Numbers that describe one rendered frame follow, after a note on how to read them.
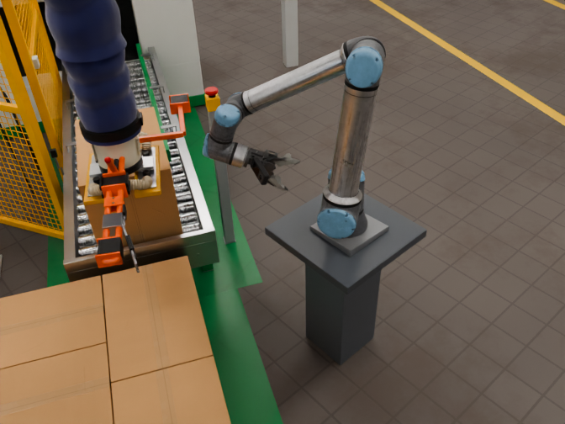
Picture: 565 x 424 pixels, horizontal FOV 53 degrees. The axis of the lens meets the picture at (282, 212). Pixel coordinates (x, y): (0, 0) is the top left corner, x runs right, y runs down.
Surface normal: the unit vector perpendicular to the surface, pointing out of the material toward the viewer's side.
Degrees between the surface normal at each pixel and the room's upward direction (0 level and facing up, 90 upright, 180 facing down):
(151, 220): 90
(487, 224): 0
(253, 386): 0
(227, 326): 0
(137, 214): 90
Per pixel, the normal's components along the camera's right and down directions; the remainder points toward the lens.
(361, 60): -0.23, 0.45
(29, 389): -0.03, -0.77
